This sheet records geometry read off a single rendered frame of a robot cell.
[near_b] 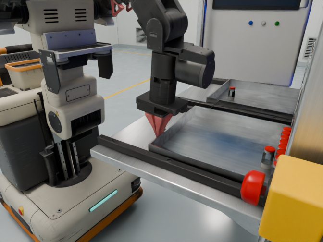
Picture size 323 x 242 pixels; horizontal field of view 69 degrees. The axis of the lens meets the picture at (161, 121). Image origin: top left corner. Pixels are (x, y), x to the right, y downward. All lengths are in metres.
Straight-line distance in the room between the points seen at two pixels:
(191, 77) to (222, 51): 0.94
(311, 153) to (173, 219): 1.30
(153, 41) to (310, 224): 0.35
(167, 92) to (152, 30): 0.13
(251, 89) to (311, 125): 0.71
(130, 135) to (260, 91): 0.58
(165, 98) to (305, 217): 0.33
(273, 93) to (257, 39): 0.42
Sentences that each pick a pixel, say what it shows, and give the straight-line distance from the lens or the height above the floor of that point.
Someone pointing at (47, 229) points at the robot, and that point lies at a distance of 1.29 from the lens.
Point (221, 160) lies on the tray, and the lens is 0.54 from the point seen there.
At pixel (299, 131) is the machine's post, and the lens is 0.33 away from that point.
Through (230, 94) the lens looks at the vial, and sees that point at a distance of 0.87.
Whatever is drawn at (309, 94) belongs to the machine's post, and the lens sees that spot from 0.31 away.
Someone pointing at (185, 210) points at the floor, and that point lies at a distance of 1.63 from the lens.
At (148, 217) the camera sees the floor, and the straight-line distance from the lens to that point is 1.58.
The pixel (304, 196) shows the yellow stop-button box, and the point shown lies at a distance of 0.26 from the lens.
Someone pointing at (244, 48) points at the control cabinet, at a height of 0.98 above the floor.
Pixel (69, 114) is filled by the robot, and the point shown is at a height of 0.78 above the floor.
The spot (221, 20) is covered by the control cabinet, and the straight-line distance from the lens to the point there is 1.36.
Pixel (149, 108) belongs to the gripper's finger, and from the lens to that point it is 0.51.
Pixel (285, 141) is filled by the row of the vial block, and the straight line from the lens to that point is 0.57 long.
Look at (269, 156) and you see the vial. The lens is 0.53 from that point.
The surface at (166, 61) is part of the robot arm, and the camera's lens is 0.47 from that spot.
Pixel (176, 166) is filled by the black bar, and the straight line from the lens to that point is 0.48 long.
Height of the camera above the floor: 1.19
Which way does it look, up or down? 26 degrees down
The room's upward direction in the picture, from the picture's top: straight up
